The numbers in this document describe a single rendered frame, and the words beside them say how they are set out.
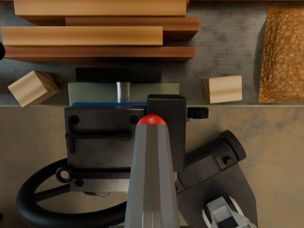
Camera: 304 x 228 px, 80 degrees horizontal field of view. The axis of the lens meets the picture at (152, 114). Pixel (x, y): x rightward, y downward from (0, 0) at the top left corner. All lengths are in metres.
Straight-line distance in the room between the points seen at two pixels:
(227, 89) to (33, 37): 0.24
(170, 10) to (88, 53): 0.11
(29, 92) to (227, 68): 0.29
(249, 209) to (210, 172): 0.37
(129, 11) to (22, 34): 0.12
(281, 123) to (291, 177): 0.40
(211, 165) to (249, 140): 0.38
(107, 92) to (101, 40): 0.06
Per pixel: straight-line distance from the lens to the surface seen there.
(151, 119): 0.17
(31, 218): 0.37
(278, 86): 0.32
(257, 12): 0.34
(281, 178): 1.64
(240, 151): 1.18
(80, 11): 0.26
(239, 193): 1.34
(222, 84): 0.27
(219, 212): 1.11
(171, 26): 0.25
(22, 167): 1.60
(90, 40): 0.23
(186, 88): 0.29
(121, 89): 0.23
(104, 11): 0.25
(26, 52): 0.27
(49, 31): 0.25
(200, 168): 1.15
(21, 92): 0.31
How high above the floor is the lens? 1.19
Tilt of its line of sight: 80 degrees down
